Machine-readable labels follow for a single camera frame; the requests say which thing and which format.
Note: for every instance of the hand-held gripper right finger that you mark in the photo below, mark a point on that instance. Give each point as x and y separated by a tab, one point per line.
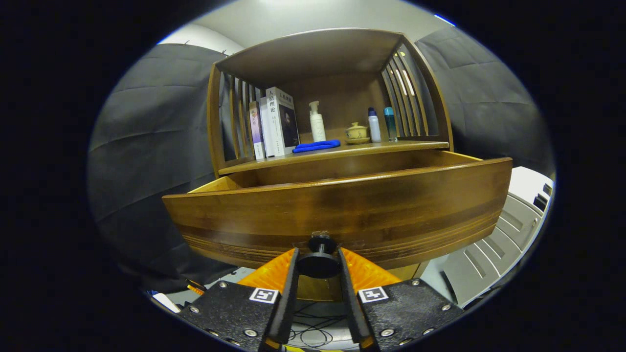
349	303

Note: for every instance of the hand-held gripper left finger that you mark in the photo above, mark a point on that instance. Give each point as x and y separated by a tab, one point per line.
288	303

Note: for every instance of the wooden drawer with black knob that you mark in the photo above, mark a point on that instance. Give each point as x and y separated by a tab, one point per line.
342	210

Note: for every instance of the white plastic drawer unit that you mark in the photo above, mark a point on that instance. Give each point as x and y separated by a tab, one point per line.
489	244

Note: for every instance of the wooden countertop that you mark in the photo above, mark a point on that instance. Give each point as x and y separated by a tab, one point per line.
362	149

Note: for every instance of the wooden cabinet with slatted sides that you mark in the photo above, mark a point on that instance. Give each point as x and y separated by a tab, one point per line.
313	54

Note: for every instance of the folded blue cloth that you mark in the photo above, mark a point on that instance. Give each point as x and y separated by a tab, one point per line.
318	145

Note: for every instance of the yellow lidded teacup with saucer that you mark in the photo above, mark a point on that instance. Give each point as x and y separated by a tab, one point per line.
357	133

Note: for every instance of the thin white book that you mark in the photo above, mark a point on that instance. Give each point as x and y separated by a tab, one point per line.
266	132

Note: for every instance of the white bottle with blue cap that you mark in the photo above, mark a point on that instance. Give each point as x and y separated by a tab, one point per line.
374	128

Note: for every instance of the white pump bottle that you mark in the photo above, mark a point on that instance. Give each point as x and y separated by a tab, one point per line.
318	127

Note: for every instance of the white book with portrait cover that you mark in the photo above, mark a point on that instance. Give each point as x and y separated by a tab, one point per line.
283	122

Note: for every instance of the teal glass bottle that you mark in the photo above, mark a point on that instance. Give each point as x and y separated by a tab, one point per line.
390	124

